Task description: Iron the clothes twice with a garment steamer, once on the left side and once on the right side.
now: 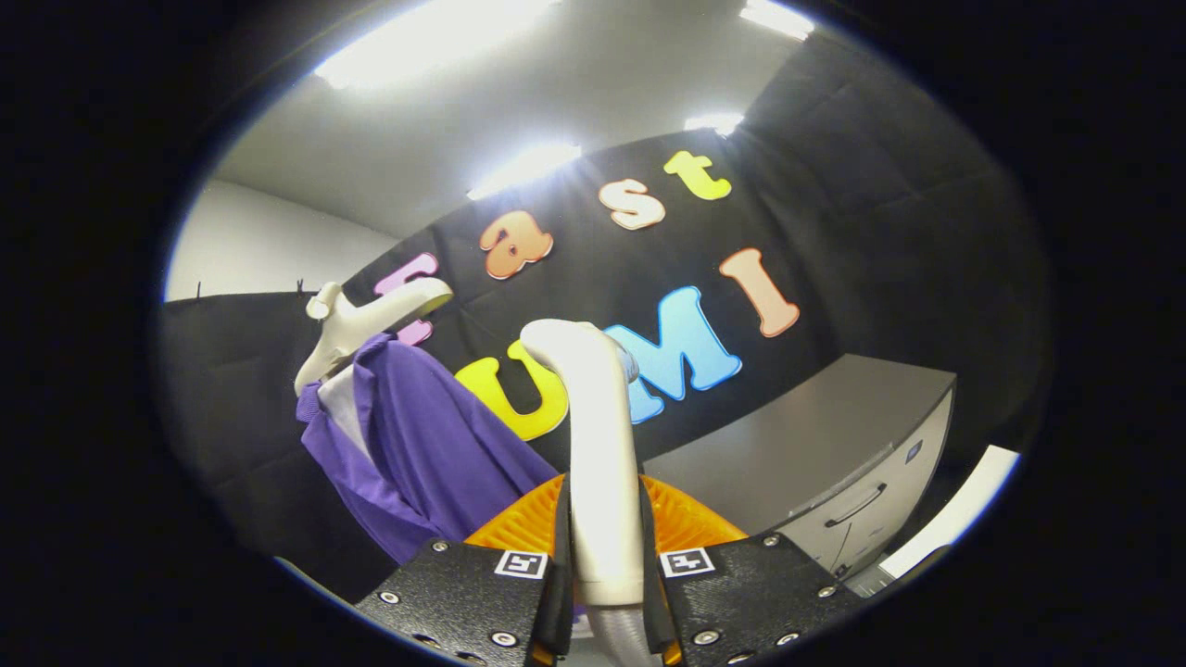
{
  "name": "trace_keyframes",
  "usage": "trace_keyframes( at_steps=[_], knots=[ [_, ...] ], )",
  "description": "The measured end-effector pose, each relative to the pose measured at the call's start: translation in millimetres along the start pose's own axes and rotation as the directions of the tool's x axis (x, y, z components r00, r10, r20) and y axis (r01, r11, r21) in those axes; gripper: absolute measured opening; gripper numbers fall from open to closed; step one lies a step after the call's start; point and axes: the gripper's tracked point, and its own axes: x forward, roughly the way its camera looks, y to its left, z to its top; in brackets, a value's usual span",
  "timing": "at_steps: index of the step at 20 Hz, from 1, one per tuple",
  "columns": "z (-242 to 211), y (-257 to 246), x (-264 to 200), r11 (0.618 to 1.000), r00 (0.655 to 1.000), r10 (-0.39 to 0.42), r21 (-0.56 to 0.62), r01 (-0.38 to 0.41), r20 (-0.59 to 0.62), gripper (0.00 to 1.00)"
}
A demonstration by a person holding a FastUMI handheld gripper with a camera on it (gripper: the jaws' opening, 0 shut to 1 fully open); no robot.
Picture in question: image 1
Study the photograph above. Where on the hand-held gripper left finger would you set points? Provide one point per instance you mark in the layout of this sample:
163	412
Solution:
473	602

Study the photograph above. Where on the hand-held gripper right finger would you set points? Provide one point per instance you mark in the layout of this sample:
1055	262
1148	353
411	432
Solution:
741	602

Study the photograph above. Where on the white garment steamer head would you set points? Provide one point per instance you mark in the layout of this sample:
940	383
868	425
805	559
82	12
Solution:
602	463

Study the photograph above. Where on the cream clothes hanger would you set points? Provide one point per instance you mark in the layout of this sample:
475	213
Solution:
357	329

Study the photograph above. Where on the grey drawer cabinet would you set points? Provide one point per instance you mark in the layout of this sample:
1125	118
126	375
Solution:
788	445

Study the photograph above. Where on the large ceiling light panel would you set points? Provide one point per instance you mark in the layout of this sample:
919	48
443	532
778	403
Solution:
426	42

